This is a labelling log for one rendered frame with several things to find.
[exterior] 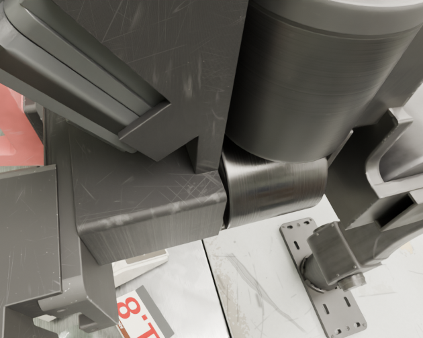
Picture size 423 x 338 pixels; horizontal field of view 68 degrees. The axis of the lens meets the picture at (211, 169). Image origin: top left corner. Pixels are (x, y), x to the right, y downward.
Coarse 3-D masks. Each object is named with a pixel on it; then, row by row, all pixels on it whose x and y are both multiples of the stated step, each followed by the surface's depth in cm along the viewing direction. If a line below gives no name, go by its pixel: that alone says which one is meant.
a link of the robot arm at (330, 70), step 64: (256, 0) 8; (320, 0) 7; (384, 0) 7; (256, 64) 9; (320, 64) 8; (384, 64) 8; (256, 128) 10; (320, 128) 10; (384, 128) 13; (384, 192) 14
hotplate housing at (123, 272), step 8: (160, 256) 50; (168, 256) 52; (120, 264) 46; (128, 264) 46; (136, 264) 47; (144, 264) 48; (152, 264) 50; (120, 272) 45; (128, 272) 47; (136, 272) 49; (144, 272) 51; (120, 280) 48; (128, 280) 50; (48, 320) 45
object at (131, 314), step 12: (120, 300) 47; (132, 300) 48; (120, 312) 45; (132, 312) 47; (144, 312) 48; (132, 324) 45; (144, 324) 46; (132, 336) 44; (144, 336) 45; (156, 336) 46
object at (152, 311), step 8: (144, 288) 50; (120, 296) 47; (136, 296) 49; (144, 296) 50; (144, 304) 49; (152, 304) 49; (152, 312) 48; (160, 312) 48; (152, 320) 48; (160, 320) 48; (160, 328) 47; (168, 328) 47; (160, 336) 46; (168, 336) 47
